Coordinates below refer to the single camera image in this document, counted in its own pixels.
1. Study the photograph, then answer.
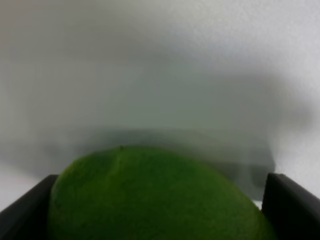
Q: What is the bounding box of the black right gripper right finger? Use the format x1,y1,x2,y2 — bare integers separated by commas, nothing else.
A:
261,173,320,240

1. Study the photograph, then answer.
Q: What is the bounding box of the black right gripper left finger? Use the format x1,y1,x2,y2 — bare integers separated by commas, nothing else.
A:
0,174,58,240

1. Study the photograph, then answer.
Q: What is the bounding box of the green lime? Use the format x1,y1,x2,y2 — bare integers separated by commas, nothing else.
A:
47,146,277,240

